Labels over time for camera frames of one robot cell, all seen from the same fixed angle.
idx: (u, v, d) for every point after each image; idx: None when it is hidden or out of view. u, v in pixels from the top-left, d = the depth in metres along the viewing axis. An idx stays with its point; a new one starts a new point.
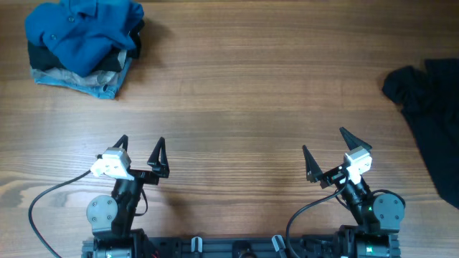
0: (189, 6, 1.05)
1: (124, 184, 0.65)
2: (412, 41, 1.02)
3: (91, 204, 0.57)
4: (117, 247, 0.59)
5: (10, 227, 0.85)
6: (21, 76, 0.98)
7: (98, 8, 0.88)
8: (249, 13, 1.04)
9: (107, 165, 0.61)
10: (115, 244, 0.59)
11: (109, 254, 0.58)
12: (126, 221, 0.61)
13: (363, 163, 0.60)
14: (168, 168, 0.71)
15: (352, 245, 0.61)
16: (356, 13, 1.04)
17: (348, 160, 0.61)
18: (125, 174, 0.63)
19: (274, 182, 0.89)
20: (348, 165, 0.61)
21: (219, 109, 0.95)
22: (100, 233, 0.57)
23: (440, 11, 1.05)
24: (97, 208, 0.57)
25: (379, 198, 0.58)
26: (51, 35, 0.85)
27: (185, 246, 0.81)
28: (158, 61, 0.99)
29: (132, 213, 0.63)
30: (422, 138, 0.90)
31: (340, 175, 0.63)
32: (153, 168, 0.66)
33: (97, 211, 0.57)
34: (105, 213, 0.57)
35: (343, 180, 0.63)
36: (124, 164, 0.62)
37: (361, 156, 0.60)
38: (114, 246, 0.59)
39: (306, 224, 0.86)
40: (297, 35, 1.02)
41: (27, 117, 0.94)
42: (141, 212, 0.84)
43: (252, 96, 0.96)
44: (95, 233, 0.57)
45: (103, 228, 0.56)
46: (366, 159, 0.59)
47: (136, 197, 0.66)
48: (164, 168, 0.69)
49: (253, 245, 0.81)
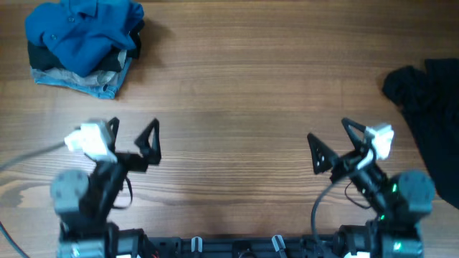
0: (190, 6, 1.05)
1: (106, 165, 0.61)
2: (411, 41, 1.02)
3: (55, 179, 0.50)
4: (84, 239, 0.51)
5: (10, 227, 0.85)
6: (21, 76, 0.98)
7: (98, 8, 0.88)
8: (249, 13, 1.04)
9: (84, 138, 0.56)
10: (84, 236, 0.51)
11: (74, 247, 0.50)
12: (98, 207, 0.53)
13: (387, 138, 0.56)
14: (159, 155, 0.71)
15: (375, 239, 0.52)
16: (356, 13, 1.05)
17: (371, 135, 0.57)
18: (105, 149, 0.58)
19: (274, 182, 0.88)
20: (371, 138, 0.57)
21: (219, 109, 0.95)
22: (62, 215, 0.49)
23: (440, 11, 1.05)
24: (62, 183, 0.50)
25: (404, 175, 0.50)
26: (51, 35, 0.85)
27: (185, 245, 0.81)
28: (158, 61, 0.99)
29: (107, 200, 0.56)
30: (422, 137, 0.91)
31: (358, 158, 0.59)
32: (142, 149, 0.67)
33: (62, 187, 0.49)
34: (73, 188, 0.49)
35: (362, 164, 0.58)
36: (104, 138, 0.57)
37: (382, 131, 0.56)
38: (81, 240, 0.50)
39: (306, 224, 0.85)
40: (297, 35, 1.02)
41: (26, 117, 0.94)
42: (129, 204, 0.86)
43: (252, 96, 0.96)
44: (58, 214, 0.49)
45: (67, 207, 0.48)
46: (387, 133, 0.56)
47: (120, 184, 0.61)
48: (154, 153, 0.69)
49: (253, 245, 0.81)
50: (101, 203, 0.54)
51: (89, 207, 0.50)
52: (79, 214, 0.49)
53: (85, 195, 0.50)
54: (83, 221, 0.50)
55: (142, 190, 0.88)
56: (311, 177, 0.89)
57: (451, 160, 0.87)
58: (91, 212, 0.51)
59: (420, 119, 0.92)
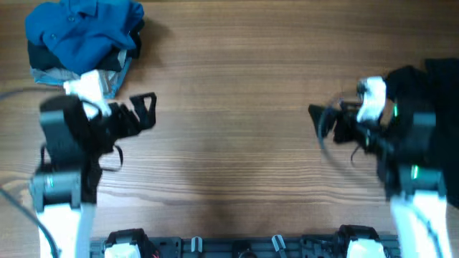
0: (189, 6, 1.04)
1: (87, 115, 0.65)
2: (412, 41, 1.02)
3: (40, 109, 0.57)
4: (59, 173, 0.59)
5: (10, 226, 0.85)
6: (21, 75, 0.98)
7: (98, 8, 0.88)
8: (249, 13, 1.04)
9: None
10: (59, 170, 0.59)
11: (49, 179, 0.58)
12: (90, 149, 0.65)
13: (429, 125, 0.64)
14: (150, 122, 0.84)
15: None
16: (357, 12, 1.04)
17: None
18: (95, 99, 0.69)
19: (273, 182, 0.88)
20: None
21: (219, 109, 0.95)
22: (54, 145, 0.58)
23: (441, 10, 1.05)
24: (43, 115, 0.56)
25: None
26: (51, 34, 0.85)
27: (184, 245, 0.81)
28: (158, 60, 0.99)
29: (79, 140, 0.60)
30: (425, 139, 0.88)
31: None
32: None
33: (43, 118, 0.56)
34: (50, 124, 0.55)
35: None
36: None
37: (424, 117, 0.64)
38: (55, 173, 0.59)
39: (305, 224, 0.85)
40: (298, 34, 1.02)
41: (27, 117, 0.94)
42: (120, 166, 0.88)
43: (252, 96, 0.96)
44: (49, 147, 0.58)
45: (54, 127, 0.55)
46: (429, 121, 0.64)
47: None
48: None
49: (252, 245, 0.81)
50: (85, 142, 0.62)
51: (85, 145, 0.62)
52: (65, 137, 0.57)
53: (83, 124, 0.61)
54: (67, 151, 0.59)
55: (142, 189, 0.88)
56: (311, 177, 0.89)
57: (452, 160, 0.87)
58: (78, 142, 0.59)
59: None
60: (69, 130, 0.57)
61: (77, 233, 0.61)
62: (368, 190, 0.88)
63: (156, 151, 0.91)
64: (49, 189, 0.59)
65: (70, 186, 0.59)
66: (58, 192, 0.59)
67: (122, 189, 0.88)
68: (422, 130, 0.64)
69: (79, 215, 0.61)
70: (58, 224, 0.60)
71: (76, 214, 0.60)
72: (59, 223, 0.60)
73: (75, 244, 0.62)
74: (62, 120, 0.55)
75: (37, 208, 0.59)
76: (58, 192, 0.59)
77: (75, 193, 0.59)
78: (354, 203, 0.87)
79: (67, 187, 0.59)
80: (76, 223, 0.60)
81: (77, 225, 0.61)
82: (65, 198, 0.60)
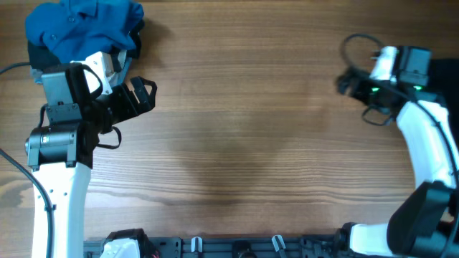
0: (189, 6, 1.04)
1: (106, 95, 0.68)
2: (412, 41, 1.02)
3: (45, 74, 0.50)
4: (58, 132, 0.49)
5: (10, 227, 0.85)
6: (21, 76, 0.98)
7: (98, 8, 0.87)
8: (248, 13, 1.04)
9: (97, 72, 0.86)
10: (55, 130, 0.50)
11: (45, 138, 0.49)
12: (103, 117, 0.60)
13: (421, 61, 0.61)
14: (153, 102, 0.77)
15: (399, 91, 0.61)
16: (356, 13, 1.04)
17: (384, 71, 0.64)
18: (102, 77, 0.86)
19: (274, 181, 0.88)
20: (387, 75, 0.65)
21: (220, 108, 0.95)
22: (56, 102, 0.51)
23: (440, 11, 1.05)
24: (51, 79, 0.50)
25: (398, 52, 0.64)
26: (51, 35, 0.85)
27: (184, 245, 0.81)
28: (158, 61, 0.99)
29: (94, 111, 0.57)
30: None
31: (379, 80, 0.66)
32: (138, 88, 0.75)
33: (51, 82, 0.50)
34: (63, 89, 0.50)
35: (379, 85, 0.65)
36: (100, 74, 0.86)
37: (419, 54, 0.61)
38: (51, 132, 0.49)
39: (305, 224, 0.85)
40: (297, 35, 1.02)
41: (27, 117, 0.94)
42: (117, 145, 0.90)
43: (252, 97, 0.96)
44: (49, 108, 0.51)
45: (56, 86, 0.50)
46: (423, 58, 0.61)
47: (112, 116, 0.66)
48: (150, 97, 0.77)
49: (252, 245, 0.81)
50: (92, 108, 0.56)
51: (87, 113, 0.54)
52: (65, 95, 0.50)
53: (87, 85, 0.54)
54: (68, 111, 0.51)
55: (142, 190, 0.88)
56: (311, 177, 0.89)
57: None
58: (81, 102, 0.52)
59: None
60: (69, 87, 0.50)
61: (71, 190, 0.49)
62: (368, 190, 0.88)
63: (156, 151, 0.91)
64: (46, 144, 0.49)
65: (65, 142, 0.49)
66: (54, 148, 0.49)
67: (122, 189, 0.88)
68: (416, 61, 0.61)
69: (74, 172, 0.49)
70: (52, 180, 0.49)
71: (82, 173, 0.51)
72: (54, 183, 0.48)
73: (74, 207, 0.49)
74: (64, 77, 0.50)
75: (32, 166, 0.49)
76: (54, 148, 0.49)
77: (71, 148, 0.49)
78: (354, 203, 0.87)
79: (62, 145, 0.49)
80: (68, 180, 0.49)
81: (71, 183, 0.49)
82: (61, 157, 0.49)
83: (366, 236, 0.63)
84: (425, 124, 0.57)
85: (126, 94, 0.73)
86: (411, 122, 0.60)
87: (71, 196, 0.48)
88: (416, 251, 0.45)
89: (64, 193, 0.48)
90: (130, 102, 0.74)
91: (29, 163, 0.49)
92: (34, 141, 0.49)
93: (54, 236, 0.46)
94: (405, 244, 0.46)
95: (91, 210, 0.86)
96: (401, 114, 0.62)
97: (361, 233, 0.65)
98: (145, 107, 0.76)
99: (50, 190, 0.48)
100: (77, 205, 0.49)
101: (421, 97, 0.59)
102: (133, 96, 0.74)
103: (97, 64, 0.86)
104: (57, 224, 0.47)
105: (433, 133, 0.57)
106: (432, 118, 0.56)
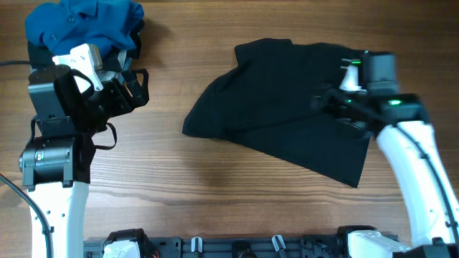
0: (190, 6, 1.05)
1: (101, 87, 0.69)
2: (272, 42, 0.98)
3: (31, 87, 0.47)
4: (52, 150, 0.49)
5: (11, 227, 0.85)
6: (21, 76, 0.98)
7: (98, 8, 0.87)
8: (249, 13, 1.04)
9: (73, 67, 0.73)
10: (49, 145, 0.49)
11: (40, 155, 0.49)
12: (97, 119, 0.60)
13: (386, 67, 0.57)
14: (146, 97, 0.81)
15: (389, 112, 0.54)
16: (357, 13, 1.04)
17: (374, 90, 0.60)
18: (91, 73, 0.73)
19: (273, 182, 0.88)
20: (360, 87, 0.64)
21: (198, 106, 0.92)
22: (47, 115, 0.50)
23: (440, 11, 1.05)
24: (39, 94, 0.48)
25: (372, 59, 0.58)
26: (51, 35, 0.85)
27: (184, 245, 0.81)
28: (158, 61, 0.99)
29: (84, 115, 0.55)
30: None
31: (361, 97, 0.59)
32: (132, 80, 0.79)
33: (39, 97, 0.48)
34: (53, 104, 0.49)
35: (395, 102, 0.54)
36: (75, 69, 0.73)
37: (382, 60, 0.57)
38: (45, 149, 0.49)
39: (305, 224, 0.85)
40: (298, 35, 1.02)
41: (27, 117, 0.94)
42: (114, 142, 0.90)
43: (197, 99, 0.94)
44: (39, 120, 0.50)
45: (46, 101, 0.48)
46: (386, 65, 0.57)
47: (106, 113, 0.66)
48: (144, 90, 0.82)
49: (252, 246, 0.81)
50: (83, 114, 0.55)
51: (80, 122, 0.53)
52: (56, 109, 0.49)
53: (77, 93, 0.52)
54: (61, 124, 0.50)
55: (142, 190, 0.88)
56: (311, 177, 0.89)
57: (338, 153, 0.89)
58: (72, 113, 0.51)
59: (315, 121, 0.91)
60: (60, 101, 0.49)
61: (69, 211, 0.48)
62: (369, 190, 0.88)
63: (156, 151, 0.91)
64: (41, 161, 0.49)
65: (61, 159, 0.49)
66: (50, 165, 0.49)
67: (122, 190, 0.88)
68: (381, 66, 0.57)
69: (71, 193, 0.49)
70: (50, 201, 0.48)
71: (80, 191, 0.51)
72: (52, 204, 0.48)
73: (72, 228, 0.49)
74: (52, 93, 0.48)
75: (28, 186, 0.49)
76: (50, 165, 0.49)
77: (67, 167, 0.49)
78: (354, 203, 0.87)
79: (57, 163, 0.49)
80: (66, 201, 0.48)
81: (69, 203, 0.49)
82: (57, 175, 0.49)
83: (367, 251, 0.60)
84: (409, 153, 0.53)
85: (118, 90, 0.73)
86: (393, 149, 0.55)
87: (69, 217, 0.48)
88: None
89: (62, 214, 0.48)
90: (122, 97, 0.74)
91: (25, 183, 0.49)
92: (29, 157, 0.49)
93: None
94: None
95: (90, 210, 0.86)
96: (382, 140, 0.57)
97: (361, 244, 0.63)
98: (139, 101, 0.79)
99: (47, 211, 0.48)
100: (74, 225, 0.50)
101: (399, 112, 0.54)
102: (125, 90, 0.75)
103: (84, 59, 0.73)
104: (57, 246, 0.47)
105: (419, 165, 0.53)
106: (419, 149, 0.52)
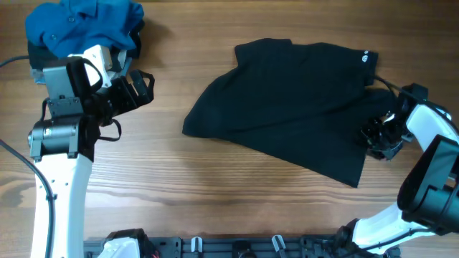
0: (190, 6, 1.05)
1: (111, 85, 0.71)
2: (271, 43, 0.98)
3: (46, 67, 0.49)
4: (59, 126, 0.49)
5: (11, 226, 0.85)
6: (21, 76, 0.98)
7: (98, 8, 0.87)
8: (249, 13, 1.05)
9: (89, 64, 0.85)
10: (57, 122, 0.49)
11: (49, 130, 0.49)
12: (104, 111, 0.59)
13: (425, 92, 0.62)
14: (153, 94, 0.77)
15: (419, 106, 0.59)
16: (357, 13, 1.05)
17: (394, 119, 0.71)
18: (102, 70, 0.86)
19: (274, 182, 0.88)
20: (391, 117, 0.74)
21: (197, 106, 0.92)
22: (57, 95, 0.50)
23: (440, 11, 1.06)
24: (52, 74, 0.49)
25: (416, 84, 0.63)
26: (51, 35, 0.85)
27: (185, 245, 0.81)
28: (158, 61, 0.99)
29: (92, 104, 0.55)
30: (317, 107, 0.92)
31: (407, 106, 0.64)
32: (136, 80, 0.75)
33: (52, 78, 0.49)
34: (64, 84, 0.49)
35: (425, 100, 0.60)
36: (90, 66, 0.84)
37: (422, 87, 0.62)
38: (54, 126, 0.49)
39: (305, 224, 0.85)
40: (298, 35, 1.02)
41: (27, 117, 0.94)
42: (117, 137, 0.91)
43: (197, 99, 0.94)
44: (49, 101, 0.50)
45: (57, 80, 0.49)
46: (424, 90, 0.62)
47: (113, 109, 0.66)
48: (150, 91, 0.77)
49: (253, 245, 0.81)
50: (92, 102, 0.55)
51: (87, 107, 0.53)
52: (66, 89, 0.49)
53: (87, 78, 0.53)
54: (69, 104, 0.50)
55: (142, 190, 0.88)
56: (311, 177, 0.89)
57: (335, 150, 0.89)
58: (81, 96, 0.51)
59: (313, 120, 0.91)
60: (71, 82, 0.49)
61: (72, 180, 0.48)
62: (368, 190, 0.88)
63: (156, 151, 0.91)
64: (48, 137, 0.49)
65: (67, 135, 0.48)
66: (57, 141, 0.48)
67: (122, 190, 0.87)
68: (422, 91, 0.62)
69: (76, 162, 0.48)
70: (54, 170, 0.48)
71: (84, 164, 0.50)
72: (57, 173, 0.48)
73: (74, 201, 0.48)
74: (64, 72, 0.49)
75: (35, 158, 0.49)
76: (57, 140, 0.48)
77: (72, 140, 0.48)
78: (354, 203, 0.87)
79: (64, 138, 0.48)
80: (70, 170, 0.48)
81: (73, 173, 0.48)
82: (62, 148, 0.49)
83: (371, 226, 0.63)
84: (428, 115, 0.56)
85: (125, 87, 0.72)
86: (419, 120, 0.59)
87: (72, 186, 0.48)
88: (427, 204, 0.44)
89: (65, 183, 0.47)
90: (129, 94, 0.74)
91: (32, 154, 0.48)
92: (36, 135, 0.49)
93: (54, 229, 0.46)
94: (417, 196, 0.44)
95: (90, 210, 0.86)
96: (411, 116, 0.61)
97: (366, 226, 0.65)
98: (145, 99, 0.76)
99: (52, 180, 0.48)
100: (78, 195, 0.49)
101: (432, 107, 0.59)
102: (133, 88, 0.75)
103: (95, 56, 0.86)
104: (58, 217, 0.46)
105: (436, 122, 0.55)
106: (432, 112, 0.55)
